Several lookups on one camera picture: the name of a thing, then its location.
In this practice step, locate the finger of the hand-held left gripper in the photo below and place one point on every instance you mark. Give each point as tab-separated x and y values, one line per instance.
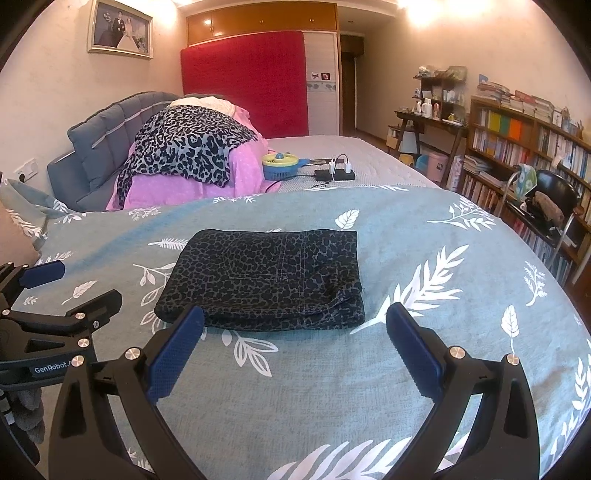
41	272
99	307

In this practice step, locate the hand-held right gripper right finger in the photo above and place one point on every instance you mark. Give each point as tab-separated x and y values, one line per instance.
413	346

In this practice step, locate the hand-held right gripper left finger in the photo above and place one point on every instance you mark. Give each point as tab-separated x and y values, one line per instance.
178	350

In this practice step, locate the dark leopard print pants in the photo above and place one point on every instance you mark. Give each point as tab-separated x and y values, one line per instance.
258	277

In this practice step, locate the teal leaf print pillow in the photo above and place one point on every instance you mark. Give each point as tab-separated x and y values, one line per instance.
27	203

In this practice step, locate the teal leaf print blanket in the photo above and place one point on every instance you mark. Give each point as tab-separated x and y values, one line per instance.
323	378

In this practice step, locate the grey padded headboard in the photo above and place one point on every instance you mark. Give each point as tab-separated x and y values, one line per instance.
101	134

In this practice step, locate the pink bin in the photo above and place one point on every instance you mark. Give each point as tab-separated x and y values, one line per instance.
436	168

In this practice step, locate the grey leopard print garment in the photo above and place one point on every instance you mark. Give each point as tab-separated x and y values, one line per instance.
184	147

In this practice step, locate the yellow stool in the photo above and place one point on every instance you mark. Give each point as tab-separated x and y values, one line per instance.
406	159

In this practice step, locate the black power strip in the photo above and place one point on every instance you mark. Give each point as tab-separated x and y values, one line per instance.
334	175

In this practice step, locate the pink dotted blanket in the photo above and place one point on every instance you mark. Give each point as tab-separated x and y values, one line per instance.
244	170

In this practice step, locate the pale bed sheet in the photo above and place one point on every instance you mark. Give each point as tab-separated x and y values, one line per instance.
369	157

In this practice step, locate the teal patterned cloth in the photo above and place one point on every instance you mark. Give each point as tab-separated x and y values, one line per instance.
526	177

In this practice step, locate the yellow and blue fan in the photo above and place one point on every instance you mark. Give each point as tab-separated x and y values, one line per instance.
279	166

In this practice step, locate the wooden bookshelf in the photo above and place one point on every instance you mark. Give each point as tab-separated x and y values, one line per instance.
508	152

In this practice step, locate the black chair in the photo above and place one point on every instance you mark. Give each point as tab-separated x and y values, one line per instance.
556	184

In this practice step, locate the wooden desk with shelf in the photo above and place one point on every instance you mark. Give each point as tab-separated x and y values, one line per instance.
434	121

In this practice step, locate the white folded blanket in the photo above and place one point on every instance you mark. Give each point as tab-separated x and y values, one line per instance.
203	102

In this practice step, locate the red upright mattress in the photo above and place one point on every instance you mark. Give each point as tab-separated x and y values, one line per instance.
244	83

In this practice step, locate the stack of books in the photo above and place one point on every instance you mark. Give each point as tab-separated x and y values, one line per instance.
531	106

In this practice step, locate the wall socket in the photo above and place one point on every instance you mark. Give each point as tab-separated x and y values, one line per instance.
27	168

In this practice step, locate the framed wall photo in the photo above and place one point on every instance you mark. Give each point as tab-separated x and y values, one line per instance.
120	30

